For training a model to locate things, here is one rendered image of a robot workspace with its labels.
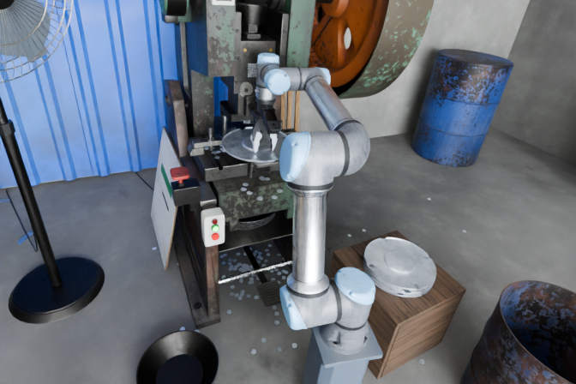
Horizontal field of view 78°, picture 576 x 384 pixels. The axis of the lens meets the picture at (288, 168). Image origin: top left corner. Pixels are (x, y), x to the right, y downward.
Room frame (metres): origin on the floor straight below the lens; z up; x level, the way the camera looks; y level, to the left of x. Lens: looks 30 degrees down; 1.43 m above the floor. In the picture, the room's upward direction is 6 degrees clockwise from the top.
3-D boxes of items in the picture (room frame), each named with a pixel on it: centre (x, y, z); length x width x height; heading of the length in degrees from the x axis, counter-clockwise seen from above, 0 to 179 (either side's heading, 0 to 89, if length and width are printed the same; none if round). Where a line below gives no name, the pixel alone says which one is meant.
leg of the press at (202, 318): (1.42, 0.49, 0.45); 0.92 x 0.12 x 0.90; 28
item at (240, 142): (1.29, 0.13, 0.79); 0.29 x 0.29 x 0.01
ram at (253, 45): (1.39, 0.17, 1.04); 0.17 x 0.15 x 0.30; 28
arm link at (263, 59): (1.24, 0.10, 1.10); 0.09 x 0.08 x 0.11; 19
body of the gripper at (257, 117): (1.25, 0.11, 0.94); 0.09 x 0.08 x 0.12; 28
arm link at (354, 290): (0.72, -0.21, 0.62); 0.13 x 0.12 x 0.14; 109
